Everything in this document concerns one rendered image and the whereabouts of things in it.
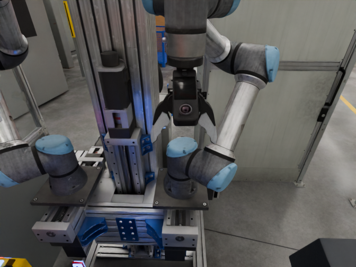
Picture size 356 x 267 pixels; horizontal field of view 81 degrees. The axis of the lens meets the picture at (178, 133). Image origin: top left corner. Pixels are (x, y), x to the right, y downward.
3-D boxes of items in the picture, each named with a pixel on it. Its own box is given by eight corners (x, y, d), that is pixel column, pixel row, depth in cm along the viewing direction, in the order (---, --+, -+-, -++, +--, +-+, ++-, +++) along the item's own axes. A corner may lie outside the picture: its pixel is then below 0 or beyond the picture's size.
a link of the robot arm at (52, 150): (81, 167, 86) (72, 141, 79) (45, 181, 79) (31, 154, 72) (74, 153, 94) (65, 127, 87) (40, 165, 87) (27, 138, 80)
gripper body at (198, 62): (199, 103, 51) (203, 51, 45) (202, 119, 44) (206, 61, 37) (168, 102, 51) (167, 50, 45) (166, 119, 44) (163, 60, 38)
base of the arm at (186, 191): (165, 172, 98) (164, 156, 92) (197, 173, 97) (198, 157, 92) (162, 198, 85) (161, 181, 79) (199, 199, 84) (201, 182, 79)
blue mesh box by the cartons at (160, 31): (138, 64, 638) (134, 29, 585) (153, 55, 739) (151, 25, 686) (164, 67, 617) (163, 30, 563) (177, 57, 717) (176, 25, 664)
